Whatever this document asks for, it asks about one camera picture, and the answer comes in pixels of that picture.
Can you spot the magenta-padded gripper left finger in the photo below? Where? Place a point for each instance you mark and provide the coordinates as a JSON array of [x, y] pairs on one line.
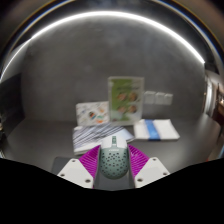
[[75, 171]]

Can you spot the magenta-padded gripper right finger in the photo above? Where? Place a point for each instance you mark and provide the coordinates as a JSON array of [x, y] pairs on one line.
[[151, 170]]

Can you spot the green and white computer mouse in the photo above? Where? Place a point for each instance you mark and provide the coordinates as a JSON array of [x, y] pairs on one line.
[[113, 160]]

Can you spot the striped grey book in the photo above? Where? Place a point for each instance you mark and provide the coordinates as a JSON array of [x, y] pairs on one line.
[[90, 136]]

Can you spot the white book with blue band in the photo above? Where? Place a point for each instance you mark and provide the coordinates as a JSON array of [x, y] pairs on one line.
[[163, 129]]

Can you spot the white sticker card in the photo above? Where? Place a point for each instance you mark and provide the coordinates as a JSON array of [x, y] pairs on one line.
[[91, 113]]

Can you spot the green menu sign stand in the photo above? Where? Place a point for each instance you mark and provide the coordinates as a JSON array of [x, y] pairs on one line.
[[125, 100]]

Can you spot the dark-framed glass door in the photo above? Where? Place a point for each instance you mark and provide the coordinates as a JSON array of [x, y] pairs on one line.
[[216, 100]]

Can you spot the white ceiling light strip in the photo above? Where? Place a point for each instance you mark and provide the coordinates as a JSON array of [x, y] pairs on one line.
[[110, 14]]

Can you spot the white wall plates group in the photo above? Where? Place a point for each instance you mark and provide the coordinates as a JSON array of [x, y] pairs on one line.
[[150, 97]]

